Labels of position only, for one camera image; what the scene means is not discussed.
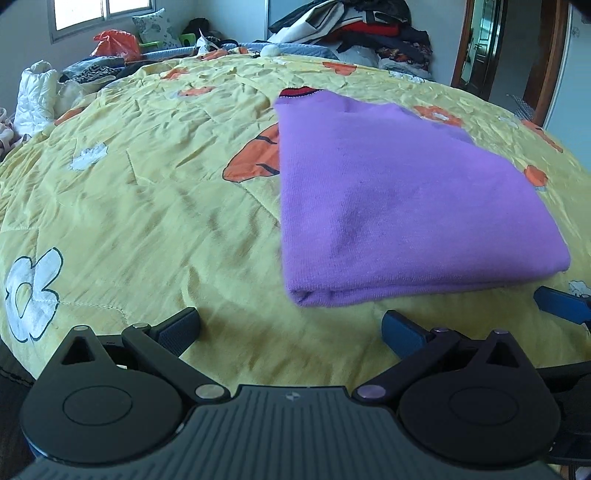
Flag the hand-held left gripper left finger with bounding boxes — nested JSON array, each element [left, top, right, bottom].
[[46, 307, 230, 404]]

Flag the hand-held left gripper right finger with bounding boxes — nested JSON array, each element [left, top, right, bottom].
[[352, 310, 539, 404]]

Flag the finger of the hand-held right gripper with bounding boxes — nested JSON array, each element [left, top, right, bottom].
[[536, 364, 591, 391], [533, 286, 591, 326]]

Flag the purple sweater with red trim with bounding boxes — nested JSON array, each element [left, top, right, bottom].
[[274, 87, 572, 309]]

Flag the dark patterned clothes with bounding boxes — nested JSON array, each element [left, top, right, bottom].
[[60, 55, 153, 86]]

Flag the pile of folded clothes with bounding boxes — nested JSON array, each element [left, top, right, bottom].
[[268, 0, 435, 77]]

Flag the yellow printed blanket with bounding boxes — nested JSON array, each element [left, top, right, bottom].
[[0, 53, 591, 393]]

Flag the checked cloth basket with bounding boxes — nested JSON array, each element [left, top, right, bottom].
[[508, 92, 536, 123]]

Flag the white wardrobe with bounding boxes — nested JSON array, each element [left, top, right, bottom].
[[542, 4, 591, 158]]

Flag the pale floral cloth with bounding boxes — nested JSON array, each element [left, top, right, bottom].
[[0, 108, 24, 160]]

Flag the white quilted jacket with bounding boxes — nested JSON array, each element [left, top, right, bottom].
[[14, 60, 61, 137]]

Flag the grey pillow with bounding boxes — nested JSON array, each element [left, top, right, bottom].
[[337, 46, 384, 70]]

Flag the white plastic bag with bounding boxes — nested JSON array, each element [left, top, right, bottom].
[[196, 30, 222, 56]]

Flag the green plastic item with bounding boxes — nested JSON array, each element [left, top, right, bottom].
[[141, 32, 197, 51]]

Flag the orange plastic bag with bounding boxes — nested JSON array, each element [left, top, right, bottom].
[[92, 30, 141, 61]]

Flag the blue quilt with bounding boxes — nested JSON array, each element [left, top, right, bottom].
[[143, 41, 340, 63]]

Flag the floral pillow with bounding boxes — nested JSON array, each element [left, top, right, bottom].
[[131, 8, 181, 47]]

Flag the window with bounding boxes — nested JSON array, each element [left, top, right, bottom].
[[48, 0, 160, 44]]

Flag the wooden door frame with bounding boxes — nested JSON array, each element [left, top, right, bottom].
[[450, 0, 573, 127]]

